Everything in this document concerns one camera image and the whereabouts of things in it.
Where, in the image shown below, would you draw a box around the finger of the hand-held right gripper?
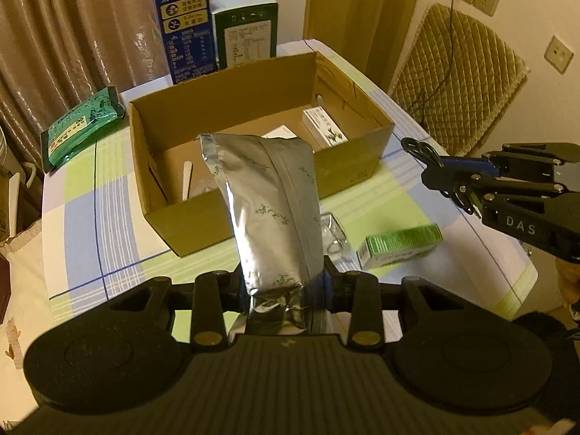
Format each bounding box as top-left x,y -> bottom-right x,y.
420,167 -> 568,217
434,142 -> 580,178

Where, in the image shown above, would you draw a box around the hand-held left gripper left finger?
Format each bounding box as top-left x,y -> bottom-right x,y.
108,265 -> 248,353

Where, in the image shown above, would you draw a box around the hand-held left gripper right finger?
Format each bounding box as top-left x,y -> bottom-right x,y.
324,258 -> 475,353

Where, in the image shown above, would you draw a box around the black scissors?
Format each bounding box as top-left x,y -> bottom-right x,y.
401,137 -> 443,167

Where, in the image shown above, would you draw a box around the brown cardboard box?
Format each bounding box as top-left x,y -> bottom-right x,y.
129,51 -> 395,258

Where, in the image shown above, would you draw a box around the silver foil pouch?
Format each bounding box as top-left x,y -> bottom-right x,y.
199,133 -> 325,332

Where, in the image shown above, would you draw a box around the checked cloth desktop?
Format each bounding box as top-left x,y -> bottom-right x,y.
41,38 -> 540,341

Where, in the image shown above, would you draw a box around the clear plastic wrapper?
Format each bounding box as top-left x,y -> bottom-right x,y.
320,211 -> 350,262

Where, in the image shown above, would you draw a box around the small green box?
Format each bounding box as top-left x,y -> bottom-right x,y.
357,223 -> 444,271

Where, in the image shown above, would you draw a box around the quilted beige chair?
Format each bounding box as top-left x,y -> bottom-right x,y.
389,2 -> 531,158

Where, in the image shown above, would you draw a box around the small white medicine box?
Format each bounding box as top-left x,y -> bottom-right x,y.
302,106 -> 349,150

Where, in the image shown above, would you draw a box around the yellow wooden door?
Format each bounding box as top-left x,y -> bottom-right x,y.
303,0 -> 427,97

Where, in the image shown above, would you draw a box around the green tea packet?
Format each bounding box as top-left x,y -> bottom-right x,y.
40,86 -> 126,173

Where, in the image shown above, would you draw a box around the dark wooden furniture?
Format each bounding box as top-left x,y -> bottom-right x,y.
0,253 -> 13,323

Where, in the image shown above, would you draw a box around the white cardboard hanger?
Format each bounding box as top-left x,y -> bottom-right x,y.
8,162 -> 38,192

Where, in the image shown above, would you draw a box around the green and white carton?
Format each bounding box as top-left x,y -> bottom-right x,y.
207,0 -> 280,71

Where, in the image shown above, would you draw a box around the blue milk carton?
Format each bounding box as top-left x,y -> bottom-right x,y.
141,0 -> 219,86

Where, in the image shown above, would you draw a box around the beige curtain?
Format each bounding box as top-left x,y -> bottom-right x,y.
0,0 -> 219,165

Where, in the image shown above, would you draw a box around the dark power cable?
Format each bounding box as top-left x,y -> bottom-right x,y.
417,0 -> 469,123

